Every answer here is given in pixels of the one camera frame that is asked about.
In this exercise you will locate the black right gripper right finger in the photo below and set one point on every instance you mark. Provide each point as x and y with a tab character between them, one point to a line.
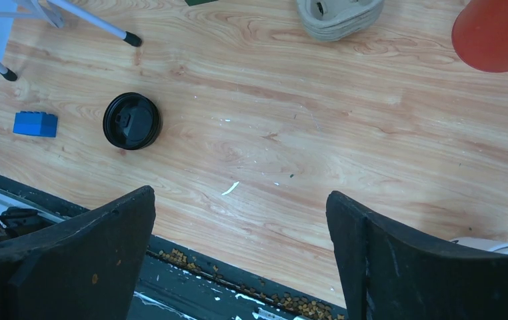
389	270

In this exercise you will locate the white tripod stand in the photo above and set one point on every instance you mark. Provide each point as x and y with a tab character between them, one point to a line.
51	13

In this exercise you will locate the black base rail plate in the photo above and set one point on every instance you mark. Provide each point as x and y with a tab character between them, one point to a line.
175	282

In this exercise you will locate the white paper cup stack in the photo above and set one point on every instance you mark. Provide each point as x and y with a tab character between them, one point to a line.
482	244

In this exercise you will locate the black coffee cup lid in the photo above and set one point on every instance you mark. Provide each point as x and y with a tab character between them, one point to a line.
132	122

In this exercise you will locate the blue toy brick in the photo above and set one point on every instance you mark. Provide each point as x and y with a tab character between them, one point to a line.
35	123

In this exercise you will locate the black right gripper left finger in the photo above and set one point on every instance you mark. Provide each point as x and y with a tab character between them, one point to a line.
85	267

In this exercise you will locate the red cylindrical straw holder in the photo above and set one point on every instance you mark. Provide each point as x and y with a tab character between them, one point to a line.
480	35

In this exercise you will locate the green paper bag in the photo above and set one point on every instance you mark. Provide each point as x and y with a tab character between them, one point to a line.
197	2

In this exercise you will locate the cardboard cup carrier stack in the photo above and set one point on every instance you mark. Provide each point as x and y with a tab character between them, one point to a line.
332	20

